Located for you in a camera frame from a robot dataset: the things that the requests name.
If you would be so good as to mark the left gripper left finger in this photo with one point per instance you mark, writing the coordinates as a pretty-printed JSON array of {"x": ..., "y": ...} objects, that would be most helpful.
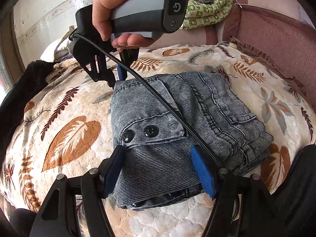
[{"x": 58, "y": 213}]

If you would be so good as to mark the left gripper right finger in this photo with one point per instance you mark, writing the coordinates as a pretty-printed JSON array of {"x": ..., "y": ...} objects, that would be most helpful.
[{"x": 243, "y": 206}]

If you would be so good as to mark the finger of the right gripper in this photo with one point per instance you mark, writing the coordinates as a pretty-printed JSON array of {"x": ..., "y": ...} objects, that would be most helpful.
[
  {"x": 95, "y": 66},
  {"x": 127, "y": 57}
]

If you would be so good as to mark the grey-blue denim pants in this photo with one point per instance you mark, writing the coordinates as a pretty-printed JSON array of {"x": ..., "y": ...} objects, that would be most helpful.
[{"x": 158, "y": 170}]

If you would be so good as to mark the right hand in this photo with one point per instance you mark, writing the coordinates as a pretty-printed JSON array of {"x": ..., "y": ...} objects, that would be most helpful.
[{"x": 101, "y": 17}]

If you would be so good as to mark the green patterned folded blanket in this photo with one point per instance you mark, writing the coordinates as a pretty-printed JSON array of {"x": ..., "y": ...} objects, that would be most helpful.
[{"x": 202, "y": 15}]

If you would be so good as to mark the cream leaf-pattern blanket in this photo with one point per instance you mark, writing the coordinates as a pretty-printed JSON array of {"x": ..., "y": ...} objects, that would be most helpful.
[{"x": 66, "y": 129}]

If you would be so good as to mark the wooden glass-panel door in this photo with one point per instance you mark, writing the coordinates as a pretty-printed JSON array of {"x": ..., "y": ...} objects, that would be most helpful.
[{"x": 12, "y": 66}]

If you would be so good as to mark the black cloth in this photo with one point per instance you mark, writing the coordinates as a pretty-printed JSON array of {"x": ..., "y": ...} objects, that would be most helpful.
[{"x": 27, "y": 86}]

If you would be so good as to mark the pink sofa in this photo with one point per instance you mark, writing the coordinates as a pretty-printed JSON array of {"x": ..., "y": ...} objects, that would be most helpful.
[{"x": 278, "y": 29}]

